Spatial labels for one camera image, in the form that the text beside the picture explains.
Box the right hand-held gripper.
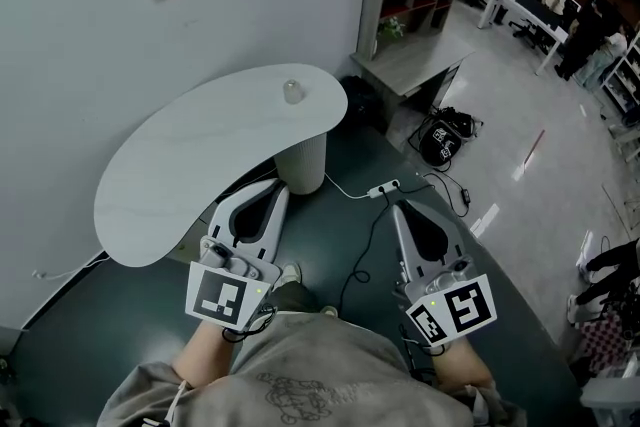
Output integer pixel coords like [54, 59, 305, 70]
[390, 200, 499, 348]

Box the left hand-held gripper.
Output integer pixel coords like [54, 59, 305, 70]
[184, 178, 292, 333]

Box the small clear cup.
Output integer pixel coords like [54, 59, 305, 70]
[282, 78, 307, 106]

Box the person's right forearm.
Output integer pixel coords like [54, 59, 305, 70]
[428, 336, 497, 392]

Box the person's left forearm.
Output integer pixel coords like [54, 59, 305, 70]
[171, 318, 237, 389]

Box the white kidney-shaped table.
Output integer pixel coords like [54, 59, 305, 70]
[93, 63, 349, 269]

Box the person's left shoe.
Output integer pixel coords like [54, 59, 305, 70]
[273, 262, 303, 292]

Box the white power strip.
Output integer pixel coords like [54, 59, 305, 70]
[366, 178, 402, 199]

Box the black bag with white tags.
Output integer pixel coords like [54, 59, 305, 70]
[408, 106, 484, 172]

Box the dark green floor mat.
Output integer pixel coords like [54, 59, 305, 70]
[0, 123, 577, 427]

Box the person's grey printed shirt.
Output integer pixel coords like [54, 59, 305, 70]
[97, 311, 527, 427]

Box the plain black bag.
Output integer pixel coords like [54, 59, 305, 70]
[338, 74, 382, 127]

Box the grey desk with shelf unit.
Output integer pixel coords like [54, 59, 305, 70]
[349, 0, 477, 117]

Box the chequered cloth bag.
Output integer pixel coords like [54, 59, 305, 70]
[578, 308, 640, 377]

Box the small green plant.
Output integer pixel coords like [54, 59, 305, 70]
[376, 16, 407, 42]

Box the black office chair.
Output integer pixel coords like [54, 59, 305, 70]
[507, 16, 540, 50]

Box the white box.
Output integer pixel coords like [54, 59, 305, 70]
[578, 366, 640, 427]

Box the long white office desk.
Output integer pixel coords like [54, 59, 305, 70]
[458, 0, 571, 77]

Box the white shelf rack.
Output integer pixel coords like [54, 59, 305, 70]
[601, 21, 640, 117]

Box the black cable on mat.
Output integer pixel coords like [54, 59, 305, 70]
[338, 193, 392, 312]

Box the black power adapter with cable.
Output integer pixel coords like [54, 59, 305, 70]
[421, 171, 472, 217]

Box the white power cable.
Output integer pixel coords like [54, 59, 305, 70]
[323, 173, 372, 201]

